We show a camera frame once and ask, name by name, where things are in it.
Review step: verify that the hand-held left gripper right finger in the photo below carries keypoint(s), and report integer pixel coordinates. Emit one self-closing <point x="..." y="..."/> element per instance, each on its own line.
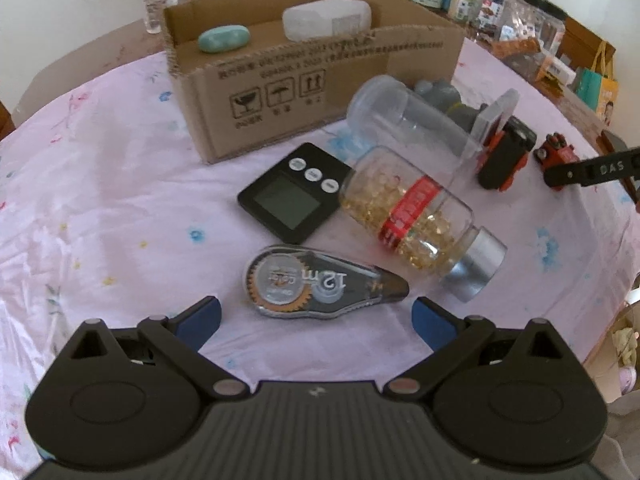
<point x="430" y="322"/>

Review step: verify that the correction tape dispenser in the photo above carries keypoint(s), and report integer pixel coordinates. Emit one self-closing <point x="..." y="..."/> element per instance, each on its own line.
<point x="300" y="282"/>

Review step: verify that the capsule bottle with silver cap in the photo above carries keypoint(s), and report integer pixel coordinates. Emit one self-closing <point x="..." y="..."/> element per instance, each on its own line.
<point x="400" y="210"/>

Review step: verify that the small white carton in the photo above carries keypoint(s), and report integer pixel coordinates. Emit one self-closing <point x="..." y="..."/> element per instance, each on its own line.
<point x="560" y="70"/>

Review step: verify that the teal gift bag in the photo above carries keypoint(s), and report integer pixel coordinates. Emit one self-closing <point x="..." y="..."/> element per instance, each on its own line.
<point x="597" y="87"/>

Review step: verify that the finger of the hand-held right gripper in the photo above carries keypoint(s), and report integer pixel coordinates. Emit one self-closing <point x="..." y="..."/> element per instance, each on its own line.
<point x="590" y="171"/>

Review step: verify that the orange snack bar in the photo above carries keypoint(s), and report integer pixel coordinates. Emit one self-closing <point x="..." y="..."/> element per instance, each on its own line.
<point x="517" y="47"/>

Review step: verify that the grey toy figure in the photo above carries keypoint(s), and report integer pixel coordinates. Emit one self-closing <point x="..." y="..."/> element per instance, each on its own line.
<point x="442" y="95"/>

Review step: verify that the black digital timer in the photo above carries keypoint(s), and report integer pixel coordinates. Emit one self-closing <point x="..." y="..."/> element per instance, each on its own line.
<point x="285" y="200"/>

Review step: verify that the translucent white plastic box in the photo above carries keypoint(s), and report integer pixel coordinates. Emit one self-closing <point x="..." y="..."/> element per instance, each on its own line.
<point x="325" y="17"/>

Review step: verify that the black and orange toy car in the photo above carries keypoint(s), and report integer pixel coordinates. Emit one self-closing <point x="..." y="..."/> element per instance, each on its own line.
<point x="505" y="155"/>

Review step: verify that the brown cardboard box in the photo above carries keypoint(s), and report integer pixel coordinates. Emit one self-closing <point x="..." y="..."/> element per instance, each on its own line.
<point x="260" y="90"/>

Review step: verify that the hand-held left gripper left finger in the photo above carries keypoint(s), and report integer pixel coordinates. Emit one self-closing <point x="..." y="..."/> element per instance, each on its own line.
<point x="202" y="317"/>

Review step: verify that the large clear jar black lid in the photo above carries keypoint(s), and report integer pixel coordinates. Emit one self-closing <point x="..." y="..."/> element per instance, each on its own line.
<point x="537" y="20"/>

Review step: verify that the red toy car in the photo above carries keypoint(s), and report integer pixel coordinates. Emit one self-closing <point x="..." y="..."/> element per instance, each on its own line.
<point x="552" y="147"/>

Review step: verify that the clear plastic jar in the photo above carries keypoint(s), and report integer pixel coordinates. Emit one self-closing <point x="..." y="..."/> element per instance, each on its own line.
<point x="395" y="110"/>

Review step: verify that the small white and green bottle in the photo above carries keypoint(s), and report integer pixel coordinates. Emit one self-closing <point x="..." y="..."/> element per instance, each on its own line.
<point x="462" y="5"/>

